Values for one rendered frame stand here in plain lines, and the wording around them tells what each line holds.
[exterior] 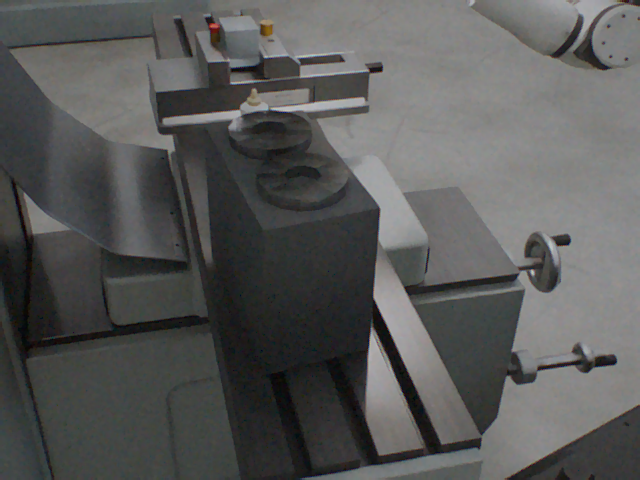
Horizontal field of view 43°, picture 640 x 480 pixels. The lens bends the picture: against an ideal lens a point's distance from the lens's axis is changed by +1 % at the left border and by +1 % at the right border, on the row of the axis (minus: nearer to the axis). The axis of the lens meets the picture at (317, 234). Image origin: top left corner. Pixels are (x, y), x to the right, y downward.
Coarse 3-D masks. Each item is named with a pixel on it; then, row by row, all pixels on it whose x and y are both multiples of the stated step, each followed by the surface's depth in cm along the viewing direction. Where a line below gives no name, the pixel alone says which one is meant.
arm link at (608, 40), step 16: (576, 0) 112; (624, 0) 107; (608, 16) 101; (624, 16) 101; (592, 32) 103; (608, 32) 102; (624, 32) 102; (592, 48) 103; (608, 48) 103; (624, 48) 103; (608, 64) 104; (624, 64) 104
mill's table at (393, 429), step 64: (320, 128) 129; (192, 192) 113; (384, 256) 102; (384, 320) 92; (256, 384) 84; (320, 384) 84; (384, 384) 84; (448, 384) 84; (256, 448) 77; (320, 448) 77; (384, 448) 77; (448, 448) 78
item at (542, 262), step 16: (528, 240) 154; (544, 240) 148; (560, 240) 149; (512, 256) 148; (528, 256) 155; (544, 256) 150; (560, 256) 147; (528, 272) 156; (544, 272) 151; (560, 272) 147; (544, 288) 150
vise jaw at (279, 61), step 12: (264, 36) 131; (276, 36) 131; (264, 48) 127; (276, 48) 127; (288, 48) 130; (264, 60) 125; (276, 60) 126; (288, 60) 126; (264, 72) 126; (276, 72) 127; (288, 72) 127
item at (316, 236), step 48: (240, 144) 84; (288, 144) 84; (240, 192) 79; (288, 192) 76; (336, 192) 77; (240, 240) 83; (288, 240) 75; (336, 240) 77; (240, 288) 88; (288, 288) 79; (336, 288) 81; (288, 336) 82; (336, 336) 85
